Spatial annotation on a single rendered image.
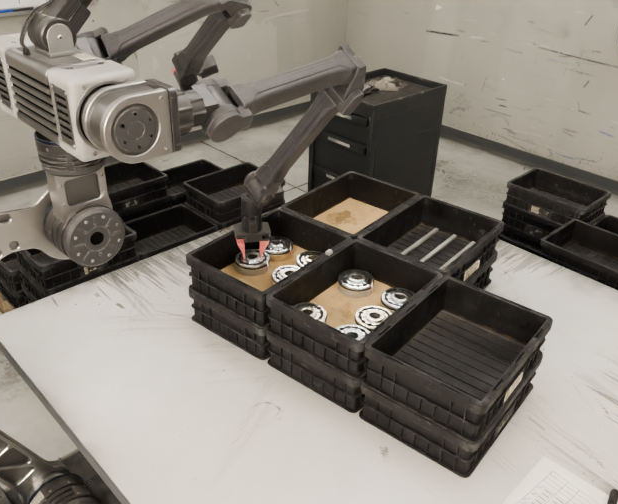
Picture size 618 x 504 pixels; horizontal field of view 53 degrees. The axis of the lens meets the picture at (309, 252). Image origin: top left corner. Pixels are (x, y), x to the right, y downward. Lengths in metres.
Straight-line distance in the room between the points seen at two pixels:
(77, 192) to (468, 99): 4.19
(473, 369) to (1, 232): 1.12
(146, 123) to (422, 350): 0.88
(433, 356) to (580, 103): 3.48
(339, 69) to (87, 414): 1.01
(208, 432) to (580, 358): 1.04
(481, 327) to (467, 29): 3.75
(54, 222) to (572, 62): 3.96
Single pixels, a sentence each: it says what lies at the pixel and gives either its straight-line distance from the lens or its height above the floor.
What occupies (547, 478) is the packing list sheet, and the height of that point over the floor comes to 0.70.
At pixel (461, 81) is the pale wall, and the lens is 5.31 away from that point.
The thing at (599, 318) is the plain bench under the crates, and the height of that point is 0.70.
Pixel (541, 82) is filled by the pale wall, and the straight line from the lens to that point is 4.96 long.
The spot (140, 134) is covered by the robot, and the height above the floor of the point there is 1.44.
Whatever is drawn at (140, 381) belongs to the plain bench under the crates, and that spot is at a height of 0.70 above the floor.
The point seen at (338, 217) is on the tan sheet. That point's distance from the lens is 2.17.
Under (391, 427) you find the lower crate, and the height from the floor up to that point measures 0.73.
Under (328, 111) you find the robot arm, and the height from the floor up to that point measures 1.36.
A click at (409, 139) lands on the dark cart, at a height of 0.65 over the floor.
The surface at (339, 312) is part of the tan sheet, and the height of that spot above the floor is 0.83.
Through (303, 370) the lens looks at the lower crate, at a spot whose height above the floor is 0.76.
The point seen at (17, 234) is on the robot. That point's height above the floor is 1.14.
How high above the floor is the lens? 1.83
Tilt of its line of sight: 31 degrees down
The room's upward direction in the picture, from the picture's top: 2 degrees clockwise
